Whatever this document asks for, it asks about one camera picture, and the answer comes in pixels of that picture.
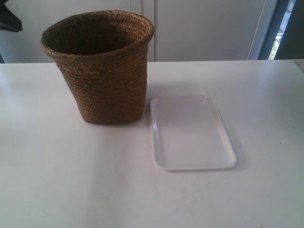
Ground thin white hanging cord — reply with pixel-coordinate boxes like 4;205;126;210
247;0;267;60

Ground white plastic tray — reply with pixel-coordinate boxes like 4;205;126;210
150;96;238;171

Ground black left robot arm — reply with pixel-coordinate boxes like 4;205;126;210
0;0;23;32

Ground brown woven wicker basket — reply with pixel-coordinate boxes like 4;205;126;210
40;10;154;124

